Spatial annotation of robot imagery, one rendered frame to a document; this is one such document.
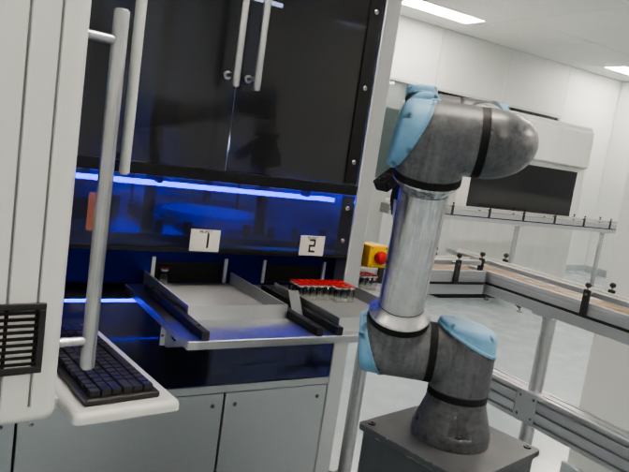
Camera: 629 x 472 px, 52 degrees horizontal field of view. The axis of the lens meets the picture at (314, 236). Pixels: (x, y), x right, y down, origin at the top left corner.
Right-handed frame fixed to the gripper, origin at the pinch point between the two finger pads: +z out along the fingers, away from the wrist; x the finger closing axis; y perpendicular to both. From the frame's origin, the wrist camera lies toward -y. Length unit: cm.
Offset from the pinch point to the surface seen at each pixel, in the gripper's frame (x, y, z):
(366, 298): 25.1, 11.2, 24.8
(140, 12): 34, -55, -47
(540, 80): 484, 646, -95
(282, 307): 13.6, -24.2, 20.5
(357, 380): 53, 33, 66
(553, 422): 9, 86, 72
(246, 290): 35.9, -22.6, 22.5
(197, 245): 40, -36, 10
